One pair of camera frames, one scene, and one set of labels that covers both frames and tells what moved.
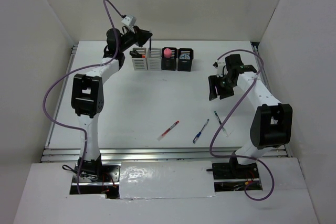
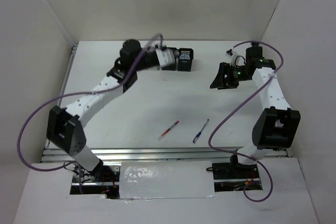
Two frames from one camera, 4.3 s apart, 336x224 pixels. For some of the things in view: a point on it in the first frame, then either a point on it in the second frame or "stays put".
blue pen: [198, 134] stays put
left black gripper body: [128, 40] -> [164, 47]
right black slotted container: [185, 56] stays put
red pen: [167, 130] stays put
